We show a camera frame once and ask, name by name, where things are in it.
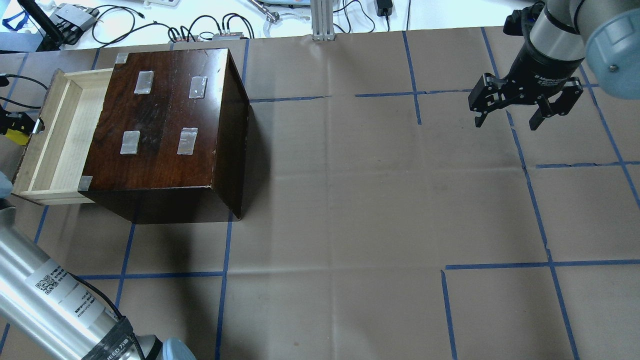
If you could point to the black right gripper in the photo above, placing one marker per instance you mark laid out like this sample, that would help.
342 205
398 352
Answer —
543 68

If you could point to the light wooden drawer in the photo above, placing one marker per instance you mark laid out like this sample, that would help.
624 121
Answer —
50 170

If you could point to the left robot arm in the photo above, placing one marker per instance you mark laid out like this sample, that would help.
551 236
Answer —
64 314

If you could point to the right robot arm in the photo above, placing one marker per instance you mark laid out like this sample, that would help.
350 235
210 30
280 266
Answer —
558 35

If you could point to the dark wooden drawer cabinet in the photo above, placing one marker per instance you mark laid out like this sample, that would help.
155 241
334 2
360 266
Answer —
170 142

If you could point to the yellow block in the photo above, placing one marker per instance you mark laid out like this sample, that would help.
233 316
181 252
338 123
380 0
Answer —
17 126

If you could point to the black power adapter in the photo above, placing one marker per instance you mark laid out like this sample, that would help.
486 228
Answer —
384 8

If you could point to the grey usb hub box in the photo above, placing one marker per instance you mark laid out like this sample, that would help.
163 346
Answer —
79 16

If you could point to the aluminium frame post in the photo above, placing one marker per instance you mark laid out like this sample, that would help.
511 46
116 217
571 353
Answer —
322 20

